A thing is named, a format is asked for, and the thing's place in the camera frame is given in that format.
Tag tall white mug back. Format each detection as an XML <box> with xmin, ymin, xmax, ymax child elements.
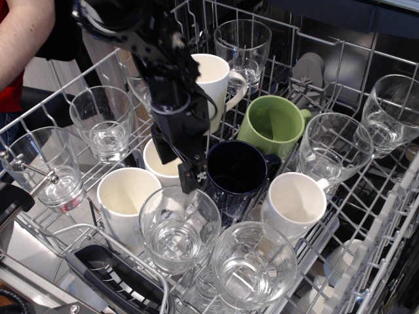
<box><xmin>192</xmin><ymin>54</ymin><xmax>247</xmax><ymax>133</ymax></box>

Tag grey plastic rack clip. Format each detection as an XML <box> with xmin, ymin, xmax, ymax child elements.
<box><xmin>290</xmin><ymin>52</ymin><xmax>325</xmax><ymax>109</ymax></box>

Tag white mug right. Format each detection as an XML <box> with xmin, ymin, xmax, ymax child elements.
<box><xmin>260</xmin><ymin>172</ymin><xmax>329</xmax><ymax>245</ymax></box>

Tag metal clamp with screw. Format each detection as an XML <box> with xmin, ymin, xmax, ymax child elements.
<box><xmin>1</xmin><ymin>159</ymin><xmax>60</xmax><ymax>252</ymax></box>

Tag green mug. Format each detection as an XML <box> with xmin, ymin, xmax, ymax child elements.
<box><xmin>236</xmin><ymin>95</ymin><xmax>312</xmax><ymax>161</ymax></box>

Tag clear glass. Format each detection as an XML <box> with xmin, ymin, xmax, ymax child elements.
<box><xmin>139</xmin><ymin>186</ymin><xmax>222</xmax><ymax>275</ymax></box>
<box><xmin>213</xmin><ymin>19</ymin><xmax>272</xmax><ymax>94</ymax></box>
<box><xmin>2</xmin><ymin>126</ymin><xmax>86</xmax><ymax>213</ymax></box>
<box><xmin>69</xmin><ymin>86</ymin><xmax>134</xmax><ymax>163</ymax></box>
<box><xmin>361</xmin><ymin>74</ymin><xmax>418</xmax><ymax>159</ymax></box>
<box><xmin>211</xmin><ymin>221</ymin><xmax>297</xmax><ymax>311</ymax></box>
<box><xmin>297</xmin><ymin>113</ymin><xmax>374</xmax><ymax>196</ymax></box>

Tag person forearm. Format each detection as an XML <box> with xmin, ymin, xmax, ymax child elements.
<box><xmin>1</xmin><ymin>0</ymin><xmax>56</xmax><ymax>90</ymax></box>

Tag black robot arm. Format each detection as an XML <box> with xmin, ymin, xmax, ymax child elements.
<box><xmin>73</xmin><ymin>1</ymin><xmax>211</xmax><ymax>193</ymax></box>

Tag black rack handle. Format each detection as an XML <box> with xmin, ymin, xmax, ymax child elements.
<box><xmin>65</xmin><ymin>245</ymin><xmax>164</xmax><ymax>313</ymax></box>

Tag white cup under gripper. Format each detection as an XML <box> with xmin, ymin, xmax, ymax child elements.
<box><xmin>143</xmin><ymin>139</ymin><xmax>181</xmax><ymax>187</ymax></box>

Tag dark blue mug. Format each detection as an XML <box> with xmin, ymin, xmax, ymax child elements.
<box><xmin>204</xmin><ymin>140</ymin><xmax>282</xmax><ymax>226</ymax></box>

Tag white cup lower rack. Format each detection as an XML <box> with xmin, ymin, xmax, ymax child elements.
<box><xmin>323</xmin><ymin>239</ymin><xmax>363</xmax><ymax>287</ymax></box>

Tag grey wire dishwasher rack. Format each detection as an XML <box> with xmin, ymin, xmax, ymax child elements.
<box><xmin>1</xmin><ymin>1</ymin><xmax>418</xmax><ymax>313</ymax></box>

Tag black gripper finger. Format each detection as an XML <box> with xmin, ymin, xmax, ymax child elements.
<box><xmin>177</xmin><ymin>156</ymin><xmax>207</xmax><ymax>193</ymax></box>
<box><xmin>151</xmin><ymin>126</ymin><xmax>177</xmax><ymax>164</ymax></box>

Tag white cup front left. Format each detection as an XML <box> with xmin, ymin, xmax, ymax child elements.
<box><xmin>97</xmin><ymin>167</ymin><xmax>162</xmax><ymax>254</ymax></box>

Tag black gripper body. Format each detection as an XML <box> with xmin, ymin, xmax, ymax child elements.
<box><xmin>151</xmin><ymin>94</ymin><xmax>210</xmax><ymax>161</ymax></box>

